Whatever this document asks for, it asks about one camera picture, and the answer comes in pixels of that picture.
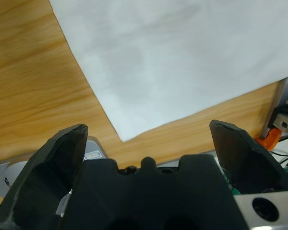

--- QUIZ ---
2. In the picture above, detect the white T-shirt with small print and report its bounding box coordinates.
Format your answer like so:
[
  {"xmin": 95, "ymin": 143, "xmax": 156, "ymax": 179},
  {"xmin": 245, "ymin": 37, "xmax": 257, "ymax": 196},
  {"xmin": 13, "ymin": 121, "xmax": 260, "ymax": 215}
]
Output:
[{"xmin": 49, "ymin": 0, "xmax": 288, "ymax": 142}]

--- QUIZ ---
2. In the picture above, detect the white mount plate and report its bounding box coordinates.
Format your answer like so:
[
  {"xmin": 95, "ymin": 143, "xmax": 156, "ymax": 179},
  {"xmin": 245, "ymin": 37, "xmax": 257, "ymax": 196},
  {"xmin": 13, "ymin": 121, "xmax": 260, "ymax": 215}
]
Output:
[{"xmin": 261, "ymin": 74, "xmax": 288, "ymax": 142}]

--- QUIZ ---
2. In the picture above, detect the orange clamp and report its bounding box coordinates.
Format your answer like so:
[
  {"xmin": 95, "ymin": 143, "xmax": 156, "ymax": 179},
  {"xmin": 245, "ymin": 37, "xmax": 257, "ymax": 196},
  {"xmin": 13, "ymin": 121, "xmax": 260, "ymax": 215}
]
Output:
[{"xmin": 254, "ymin": 128, "xmax": 282, "ymax": 151}]

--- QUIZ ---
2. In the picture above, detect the thin black loose cable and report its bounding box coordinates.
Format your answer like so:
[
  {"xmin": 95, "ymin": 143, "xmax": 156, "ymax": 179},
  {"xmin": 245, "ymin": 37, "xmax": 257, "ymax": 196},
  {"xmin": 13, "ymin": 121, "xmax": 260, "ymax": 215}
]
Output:
[{"xmin": 271, "ymin": 149, "xmax": 288, "ymax": 168}]

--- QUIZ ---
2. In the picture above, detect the silver bracket fitting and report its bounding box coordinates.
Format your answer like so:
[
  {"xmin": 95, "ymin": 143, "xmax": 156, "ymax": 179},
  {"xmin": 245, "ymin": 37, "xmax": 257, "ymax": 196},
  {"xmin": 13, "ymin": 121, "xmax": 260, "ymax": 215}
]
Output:
[{"xmin": 273, "ymin": 112, "xmax": 288, "ymax": 134}]

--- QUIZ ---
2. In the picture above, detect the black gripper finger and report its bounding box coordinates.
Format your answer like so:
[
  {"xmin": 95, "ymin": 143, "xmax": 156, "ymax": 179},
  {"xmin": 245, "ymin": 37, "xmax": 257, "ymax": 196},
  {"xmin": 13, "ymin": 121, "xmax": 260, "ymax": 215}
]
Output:
[
  {"xmin": 209, "ymin": 119, "xmax": 288, "ymax": 195},
  {"xmin": 0, "ymin": 124, "xmax": 89, "ymax": 230}
]

